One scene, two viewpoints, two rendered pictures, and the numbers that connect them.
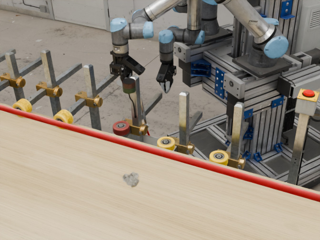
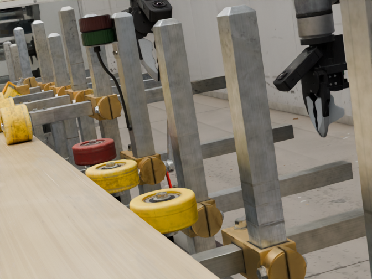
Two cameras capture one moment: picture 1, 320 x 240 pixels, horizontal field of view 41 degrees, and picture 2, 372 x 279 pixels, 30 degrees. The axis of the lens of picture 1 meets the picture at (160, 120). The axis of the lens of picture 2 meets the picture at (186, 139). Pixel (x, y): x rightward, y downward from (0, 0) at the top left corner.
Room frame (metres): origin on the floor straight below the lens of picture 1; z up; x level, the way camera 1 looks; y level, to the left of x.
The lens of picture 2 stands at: (0.86, -0.83, 1.12)
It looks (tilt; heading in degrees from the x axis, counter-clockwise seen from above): 10 degrees down; 44
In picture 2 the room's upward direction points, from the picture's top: 9 degrees counter-clockwise
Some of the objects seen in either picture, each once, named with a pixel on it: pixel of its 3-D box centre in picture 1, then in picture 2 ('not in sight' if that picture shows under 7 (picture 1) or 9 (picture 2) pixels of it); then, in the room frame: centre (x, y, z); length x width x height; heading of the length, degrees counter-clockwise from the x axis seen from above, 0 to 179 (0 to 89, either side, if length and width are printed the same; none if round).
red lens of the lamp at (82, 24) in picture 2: (128, 83); (96, 23); (1.68, 0.13, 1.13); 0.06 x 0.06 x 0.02
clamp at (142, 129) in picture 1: (133, 127); (141, 166); (1.73, 0.13, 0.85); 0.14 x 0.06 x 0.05; 63
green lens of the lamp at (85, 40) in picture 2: (129, 88); (98, 37); (1.68, 0.13, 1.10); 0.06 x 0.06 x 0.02
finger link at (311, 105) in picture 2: (165, 84); (324, 113); (2.13, -0.04, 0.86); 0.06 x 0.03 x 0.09; 152
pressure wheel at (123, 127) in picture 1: (121, 134); (97, 169); (1.67, 0.19, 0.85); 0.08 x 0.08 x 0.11
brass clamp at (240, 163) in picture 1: (229, 159); (262, 256); (1.51, -0.31, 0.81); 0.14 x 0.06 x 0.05; 63
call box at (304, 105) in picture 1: (306, 103); not in sight; (1.38, -0.56, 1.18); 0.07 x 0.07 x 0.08; 63
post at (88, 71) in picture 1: (93, 106); (108, 123); (1.84, 0.33, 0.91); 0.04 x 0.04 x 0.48; 63
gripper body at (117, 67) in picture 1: (120, 62); (143, 5); (1.85, 0.18, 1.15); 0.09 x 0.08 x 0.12; 62
